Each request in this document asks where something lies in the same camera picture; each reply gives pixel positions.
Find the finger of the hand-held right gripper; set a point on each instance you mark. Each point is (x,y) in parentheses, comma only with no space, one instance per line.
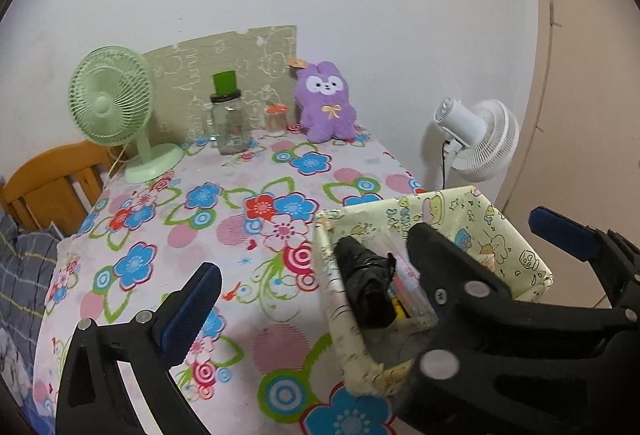
(450,265)
(560,230)

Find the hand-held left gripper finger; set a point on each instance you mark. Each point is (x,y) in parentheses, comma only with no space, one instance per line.
(190,310)

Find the pink tissue packet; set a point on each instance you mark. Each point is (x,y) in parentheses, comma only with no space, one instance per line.
(407,287)

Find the yellow printed box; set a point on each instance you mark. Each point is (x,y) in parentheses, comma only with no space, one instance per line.
(500,235)

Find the yellow soft packet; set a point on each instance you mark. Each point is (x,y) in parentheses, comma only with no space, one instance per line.
(397,307)

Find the black plastic bag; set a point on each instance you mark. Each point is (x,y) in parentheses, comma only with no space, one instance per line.
(365,285)

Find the floral printed tablecloth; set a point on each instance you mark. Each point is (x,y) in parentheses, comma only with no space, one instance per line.
(225,225)

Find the white standing fan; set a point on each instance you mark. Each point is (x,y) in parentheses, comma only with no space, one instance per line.
(480,145)

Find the beige door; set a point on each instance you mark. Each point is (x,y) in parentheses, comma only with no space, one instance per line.
(590,90)

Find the grey plaid pillow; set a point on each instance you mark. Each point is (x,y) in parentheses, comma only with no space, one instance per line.
(25,275)

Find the small clear glass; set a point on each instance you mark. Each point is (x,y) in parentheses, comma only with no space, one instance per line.
(204,127)

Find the glass jar with green lid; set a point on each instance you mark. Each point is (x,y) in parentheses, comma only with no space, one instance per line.
(231,125)

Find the purple plush rabbit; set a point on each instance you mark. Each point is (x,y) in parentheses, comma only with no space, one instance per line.
(325,100)

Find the small jar with orange lid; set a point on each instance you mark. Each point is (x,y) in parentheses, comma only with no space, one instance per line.
(275,120)

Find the green desk fan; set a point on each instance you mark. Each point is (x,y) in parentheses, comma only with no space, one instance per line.
(112,100)

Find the green printed board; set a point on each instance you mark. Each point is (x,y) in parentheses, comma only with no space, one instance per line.
(200,60)

